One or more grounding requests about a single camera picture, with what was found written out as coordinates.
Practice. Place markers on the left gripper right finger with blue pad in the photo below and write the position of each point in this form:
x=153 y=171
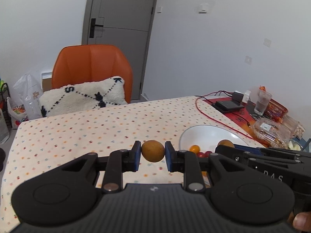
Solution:
x=185 y=162

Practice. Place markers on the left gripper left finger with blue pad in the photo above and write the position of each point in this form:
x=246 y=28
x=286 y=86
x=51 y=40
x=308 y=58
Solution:
x=119 y=162

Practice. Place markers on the small red fruit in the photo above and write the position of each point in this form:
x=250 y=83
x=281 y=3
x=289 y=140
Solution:
x=207 y=153

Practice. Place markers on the brown longan fruit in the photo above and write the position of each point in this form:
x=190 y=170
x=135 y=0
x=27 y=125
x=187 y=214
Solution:
x=226 y=142
x=153 y=151

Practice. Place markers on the right human hand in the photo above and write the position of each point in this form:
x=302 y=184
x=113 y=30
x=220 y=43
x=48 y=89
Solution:
x=302 y=221

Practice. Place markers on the red fruit on plate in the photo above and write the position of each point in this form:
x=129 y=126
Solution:
x=201 y=155

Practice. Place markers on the small orange on plate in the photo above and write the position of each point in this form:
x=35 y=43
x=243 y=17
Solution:
x=195 y=149

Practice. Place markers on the metal bowl with food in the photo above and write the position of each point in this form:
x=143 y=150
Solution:
x=299 y=144

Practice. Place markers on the white plate blue rim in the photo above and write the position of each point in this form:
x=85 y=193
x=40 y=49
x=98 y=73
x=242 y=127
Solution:
x=207 y=138

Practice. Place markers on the clear plastic food container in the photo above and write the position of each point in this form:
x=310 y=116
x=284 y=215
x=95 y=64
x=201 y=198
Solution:
x=274 y=134

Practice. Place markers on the orange plastic basket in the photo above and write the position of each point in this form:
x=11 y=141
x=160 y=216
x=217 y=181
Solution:
x=275 y=109

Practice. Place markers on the black power bank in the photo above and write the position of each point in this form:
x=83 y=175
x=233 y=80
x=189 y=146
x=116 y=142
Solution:
x=227 y=106

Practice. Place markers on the red printed table mat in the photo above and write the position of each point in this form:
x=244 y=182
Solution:
x=242 y=118

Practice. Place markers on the white fluffy patterned pillow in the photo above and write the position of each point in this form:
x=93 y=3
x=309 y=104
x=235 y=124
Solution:
x=81 y=97

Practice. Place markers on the clear drinking glass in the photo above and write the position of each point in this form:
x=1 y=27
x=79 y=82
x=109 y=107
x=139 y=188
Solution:
x=262 y=102

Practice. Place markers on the black power adapter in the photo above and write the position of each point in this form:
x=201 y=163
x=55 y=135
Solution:
x=237 y=96

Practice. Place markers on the floral white tablecloth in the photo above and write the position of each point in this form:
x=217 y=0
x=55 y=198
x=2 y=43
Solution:
x=43 y=144

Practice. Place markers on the white power adapter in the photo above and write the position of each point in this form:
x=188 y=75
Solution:
x=246 y=96

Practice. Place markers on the orange leather chair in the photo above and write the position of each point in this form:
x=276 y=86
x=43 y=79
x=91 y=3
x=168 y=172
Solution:
x=91 y=63

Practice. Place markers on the colourful plastic bag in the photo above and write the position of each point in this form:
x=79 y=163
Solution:
x=16 y=112

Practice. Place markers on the white plastic bag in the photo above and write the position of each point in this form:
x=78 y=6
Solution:
x=29 y=91

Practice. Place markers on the grey door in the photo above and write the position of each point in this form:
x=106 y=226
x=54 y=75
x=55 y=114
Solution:
x=127 y=25

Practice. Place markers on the wall switch plate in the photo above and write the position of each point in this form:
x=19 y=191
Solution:
x=248 y=60

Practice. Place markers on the black wire rack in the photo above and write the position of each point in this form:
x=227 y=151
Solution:
x=5 y=93

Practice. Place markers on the black door handle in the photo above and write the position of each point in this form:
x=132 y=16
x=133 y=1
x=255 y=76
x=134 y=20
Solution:
x=93 y=25

